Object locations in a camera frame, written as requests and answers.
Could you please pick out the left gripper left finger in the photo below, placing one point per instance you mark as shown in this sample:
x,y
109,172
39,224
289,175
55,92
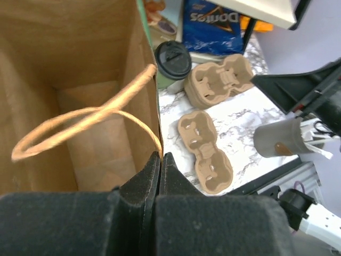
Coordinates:
x,y
116,222

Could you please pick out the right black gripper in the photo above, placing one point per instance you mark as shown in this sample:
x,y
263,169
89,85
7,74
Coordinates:
x,y
316,92

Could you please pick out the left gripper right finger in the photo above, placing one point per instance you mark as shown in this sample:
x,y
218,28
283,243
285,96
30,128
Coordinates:
x,y
190,223

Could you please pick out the brown pulp cup carrier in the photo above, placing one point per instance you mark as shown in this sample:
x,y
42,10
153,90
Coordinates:
x,y
212,166
211,83

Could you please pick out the brown paper bag green side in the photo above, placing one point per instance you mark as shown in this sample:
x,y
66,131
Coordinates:
x,y
60,56

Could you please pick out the single black plastic lid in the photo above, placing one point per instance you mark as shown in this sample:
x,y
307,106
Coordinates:
x,y
173,60

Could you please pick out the single green paper cup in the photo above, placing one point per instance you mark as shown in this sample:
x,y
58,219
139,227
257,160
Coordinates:
x,y
163,81

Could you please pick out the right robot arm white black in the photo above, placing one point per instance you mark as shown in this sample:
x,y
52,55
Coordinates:
x,y
308,216

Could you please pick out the grey cup with straws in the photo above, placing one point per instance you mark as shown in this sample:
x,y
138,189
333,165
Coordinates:
x,y
294,136

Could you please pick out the yellow snack bag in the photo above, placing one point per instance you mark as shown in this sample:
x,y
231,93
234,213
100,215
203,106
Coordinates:
x,y
260,26

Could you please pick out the cream black tiered shelf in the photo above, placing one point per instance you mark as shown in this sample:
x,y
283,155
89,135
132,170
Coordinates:
x,y
278,13

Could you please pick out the blue doritos chips bag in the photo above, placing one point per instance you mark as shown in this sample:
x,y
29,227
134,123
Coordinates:
x,y
211,29

